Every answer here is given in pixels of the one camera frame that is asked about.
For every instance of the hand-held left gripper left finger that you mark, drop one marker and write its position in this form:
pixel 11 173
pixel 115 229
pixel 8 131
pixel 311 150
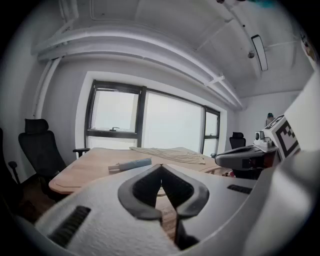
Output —
pixel 105 215

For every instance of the long ceiling lamp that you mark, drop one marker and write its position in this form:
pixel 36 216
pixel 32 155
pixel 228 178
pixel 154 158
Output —
pixel 260 53

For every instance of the white wall pipe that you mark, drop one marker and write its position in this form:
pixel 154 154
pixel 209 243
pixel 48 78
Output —
pixel 43 85

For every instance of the teal and black bottle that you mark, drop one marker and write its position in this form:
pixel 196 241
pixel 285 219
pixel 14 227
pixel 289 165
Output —
pixel 270 118

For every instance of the blue umbrella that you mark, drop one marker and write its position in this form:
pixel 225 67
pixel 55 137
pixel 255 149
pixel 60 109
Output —
pixel 135 163

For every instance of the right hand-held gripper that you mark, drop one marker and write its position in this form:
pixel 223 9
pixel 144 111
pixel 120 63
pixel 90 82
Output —
pixel 285 137

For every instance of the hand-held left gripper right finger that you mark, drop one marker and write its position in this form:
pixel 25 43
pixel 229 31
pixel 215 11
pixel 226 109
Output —
pixel 212 205

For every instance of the black framed window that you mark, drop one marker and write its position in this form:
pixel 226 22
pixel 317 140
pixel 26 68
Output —
pixel 141 112

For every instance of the wooden table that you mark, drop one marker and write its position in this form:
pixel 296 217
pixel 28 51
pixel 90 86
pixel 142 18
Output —
pixel 100 162

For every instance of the yellow cloth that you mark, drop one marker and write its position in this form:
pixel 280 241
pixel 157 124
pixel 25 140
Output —
pixel 172 155

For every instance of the black office chair with armrest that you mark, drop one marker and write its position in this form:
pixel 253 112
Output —
pixel 40 150

